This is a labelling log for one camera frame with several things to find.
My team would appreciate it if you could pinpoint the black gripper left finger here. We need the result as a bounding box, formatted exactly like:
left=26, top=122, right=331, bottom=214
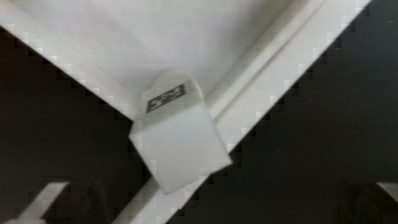
left=8, top=182, right=111, bottom=224

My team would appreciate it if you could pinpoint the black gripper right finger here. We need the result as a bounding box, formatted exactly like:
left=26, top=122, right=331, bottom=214
left=338, top=182, right=398, bottom=224

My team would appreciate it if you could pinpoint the white table leg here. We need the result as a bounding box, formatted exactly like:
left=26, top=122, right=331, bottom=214
left=130, top=69, right=233, bottom=194

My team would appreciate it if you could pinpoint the white U-shaped obstacle fence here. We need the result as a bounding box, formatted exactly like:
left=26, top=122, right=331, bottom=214
left=113, top=0, right=372, bottom=224

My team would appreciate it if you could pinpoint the white square tabletop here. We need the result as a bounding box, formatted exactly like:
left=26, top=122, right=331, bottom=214
left=0, top=0, right=328, bottom=118

